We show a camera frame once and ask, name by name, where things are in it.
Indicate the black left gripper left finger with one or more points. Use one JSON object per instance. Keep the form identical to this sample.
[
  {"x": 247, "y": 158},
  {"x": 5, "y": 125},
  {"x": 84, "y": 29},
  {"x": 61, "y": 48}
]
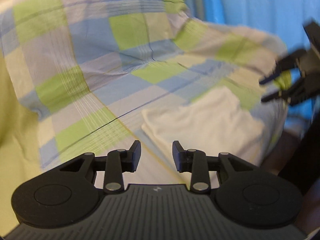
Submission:
[{"x": 114, "y": 164}]

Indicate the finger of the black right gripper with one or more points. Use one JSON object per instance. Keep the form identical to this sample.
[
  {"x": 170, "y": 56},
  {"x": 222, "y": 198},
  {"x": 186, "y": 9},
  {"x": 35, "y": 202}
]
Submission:
[
  {"x": 288, "y": 62},
  {"x": 280, "y": 94}
]

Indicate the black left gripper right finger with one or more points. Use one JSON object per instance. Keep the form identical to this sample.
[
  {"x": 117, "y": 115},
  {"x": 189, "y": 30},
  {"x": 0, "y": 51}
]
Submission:
[{"x": 200, "y": 165}]

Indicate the white garment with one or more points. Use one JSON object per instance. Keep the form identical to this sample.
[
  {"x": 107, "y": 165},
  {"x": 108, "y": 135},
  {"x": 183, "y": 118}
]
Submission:
[{"x": 214, "y": 123}]

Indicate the blue plastic storage bin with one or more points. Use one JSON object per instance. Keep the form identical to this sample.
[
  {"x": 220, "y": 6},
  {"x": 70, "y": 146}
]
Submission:
[{"x": 287, "y": 19}]

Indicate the plaid green blue bedsheet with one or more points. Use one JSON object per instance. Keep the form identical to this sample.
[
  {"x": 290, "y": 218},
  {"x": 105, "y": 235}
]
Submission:
[{"x": 83, "y": 70}]

